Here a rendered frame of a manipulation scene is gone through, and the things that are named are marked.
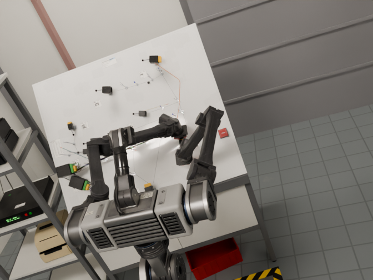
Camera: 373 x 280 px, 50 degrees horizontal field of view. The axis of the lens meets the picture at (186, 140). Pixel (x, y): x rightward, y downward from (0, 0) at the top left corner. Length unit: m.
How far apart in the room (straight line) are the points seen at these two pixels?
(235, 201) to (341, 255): 0.87
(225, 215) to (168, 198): 1.31
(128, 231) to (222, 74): 2.82
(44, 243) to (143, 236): 1.50
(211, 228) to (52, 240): 1.07
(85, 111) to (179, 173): 0.75
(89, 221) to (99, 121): 1.24
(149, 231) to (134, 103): 1.29
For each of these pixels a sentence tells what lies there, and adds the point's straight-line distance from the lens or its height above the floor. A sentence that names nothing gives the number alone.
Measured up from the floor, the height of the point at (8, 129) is 1.57.
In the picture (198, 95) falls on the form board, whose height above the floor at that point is 1.32.
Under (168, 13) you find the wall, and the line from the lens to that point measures 3.99.
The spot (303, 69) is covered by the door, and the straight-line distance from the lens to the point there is 4.17.
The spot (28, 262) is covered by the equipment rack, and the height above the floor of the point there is 0.66.
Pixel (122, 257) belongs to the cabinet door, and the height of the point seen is 0.49.
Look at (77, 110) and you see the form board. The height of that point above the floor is 1.46.
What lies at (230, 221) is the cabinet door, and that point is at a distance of 2.76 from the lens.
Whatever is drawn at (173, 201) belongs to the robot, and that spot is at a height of 1.53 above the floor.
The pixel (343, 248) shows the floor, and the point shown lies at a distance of 3.12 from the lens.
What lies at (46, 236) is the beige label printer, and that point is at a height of 0.83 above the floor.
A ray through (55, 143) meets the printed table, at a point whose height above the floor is 1.34.
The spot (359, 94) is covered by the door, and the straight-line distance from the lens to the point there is 4.43.
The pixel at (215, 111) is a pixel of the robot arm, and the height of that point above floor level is 1.53.
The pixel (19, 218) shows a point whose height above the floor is 1.09.
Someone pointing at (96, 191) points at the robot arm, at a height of 1.49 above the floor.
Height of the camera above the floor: 2.38
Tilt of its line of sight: 30 degrees down
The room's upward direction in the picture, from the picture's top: 23 degrees counter-clockwise
